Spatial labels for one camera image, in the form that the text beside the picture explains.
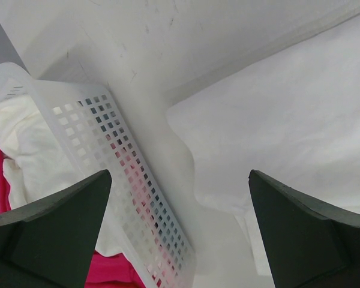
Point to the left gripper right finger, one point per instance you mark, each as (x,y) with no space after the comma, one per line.
(308,242)

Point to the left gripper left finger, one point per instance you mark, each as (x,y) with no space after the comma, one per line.
(50,242)

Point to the white daisy print t-shirt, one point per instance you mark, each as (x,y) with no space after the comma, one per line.
(295,116)

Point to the magenta t-shirt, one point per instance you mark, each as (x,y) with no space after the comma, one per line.
(114,271)

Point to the pale pink white garment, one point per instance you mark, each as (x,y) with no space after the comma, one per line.
(35,165)

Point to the white laundry basket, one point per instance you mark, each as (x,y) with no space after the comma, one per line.
(90,129)

